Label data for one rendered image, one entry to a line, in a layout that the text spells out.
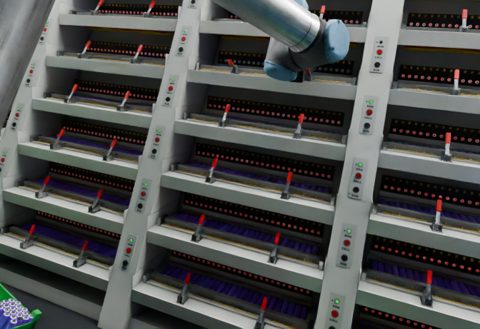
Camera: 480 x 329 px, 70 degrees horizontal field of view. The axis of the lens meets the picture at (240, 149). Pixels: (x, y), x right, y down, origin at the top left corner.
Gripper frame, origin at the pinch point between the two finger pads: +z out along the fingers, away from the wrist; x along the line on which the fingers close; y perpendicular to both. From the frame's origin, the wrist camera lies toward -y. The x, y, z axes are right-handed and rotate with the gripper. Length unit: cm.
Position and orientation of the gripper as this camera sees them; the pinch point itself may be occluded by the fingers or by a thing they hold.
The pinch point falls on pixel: (304, 71)
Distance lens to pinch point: 127.0
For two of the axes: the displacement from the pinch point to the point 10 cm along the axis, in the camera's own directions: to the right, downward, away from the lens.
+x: -9.3, -1.6, 3.3
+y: 2.2, -9.6, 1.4
